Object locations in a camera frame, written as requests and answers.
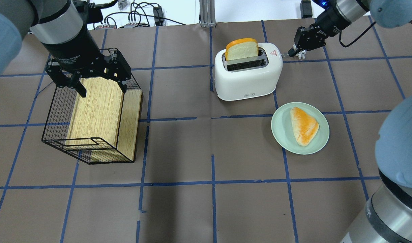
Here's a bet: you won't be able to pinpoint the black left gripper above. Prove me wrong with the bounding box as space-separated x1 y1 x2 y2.
45 44 132 98

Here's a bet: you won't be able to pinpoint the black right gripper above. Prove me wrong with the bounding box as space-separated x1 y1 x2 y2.
287 13 343 57

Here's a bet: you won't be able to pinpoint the white two-slot toaster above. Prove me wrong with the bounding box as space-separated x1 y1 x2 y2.
214 43 283 101

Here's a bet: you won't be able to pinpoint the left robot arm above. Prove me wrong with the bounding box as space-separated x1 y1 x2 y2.
0 0 132 98

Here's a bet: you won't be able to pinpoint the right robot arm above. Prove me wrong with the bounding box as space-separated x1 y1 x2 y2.
288 0 412 243

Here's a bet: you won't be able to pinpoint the sliced toast bread in toaster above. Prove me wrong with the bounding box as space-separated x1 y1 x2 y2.
225 37 259 61

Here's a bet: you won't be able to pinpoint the wooden board in basket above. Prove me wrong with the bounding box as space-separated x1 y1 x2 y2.
64 77 142 163

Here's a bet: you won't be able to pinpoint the light green round plate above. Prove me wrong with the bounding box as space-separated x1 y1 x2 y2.
271 102 330 154

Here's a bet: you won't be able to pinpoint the triangular golden bread pastry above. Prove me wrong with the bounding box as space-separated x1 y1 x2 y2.
290 107 320 146

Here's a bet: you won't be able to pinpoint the black wire basket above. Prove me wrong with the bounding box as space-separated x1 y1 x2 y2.
41 48 143 165

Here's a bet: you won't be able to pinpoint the black cables behind table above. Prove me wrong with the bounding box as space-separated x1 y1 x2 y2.
75 0 186 31

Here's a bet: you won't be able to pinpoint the aluminium frame post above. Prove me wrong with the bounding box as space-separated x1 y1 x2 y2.
199 0 216 27

